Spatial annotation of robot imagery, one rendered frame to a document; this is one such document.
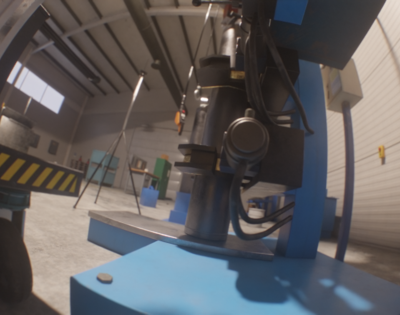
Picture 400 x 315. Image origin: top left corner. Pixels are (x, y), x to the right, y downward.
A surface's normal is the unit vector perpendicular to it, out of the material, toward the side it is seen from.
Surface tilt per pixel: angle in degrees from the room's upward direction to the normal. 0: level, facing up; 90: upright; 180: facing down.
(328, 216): 90
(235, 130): 90
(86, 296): 90
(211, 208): 90
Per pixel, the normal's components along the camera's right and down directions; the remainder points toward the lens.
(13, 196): 0.92, 0.09
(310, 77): -0.14, -0.24
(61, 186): 0.98, 0.15
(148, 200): 0.58, -0.07
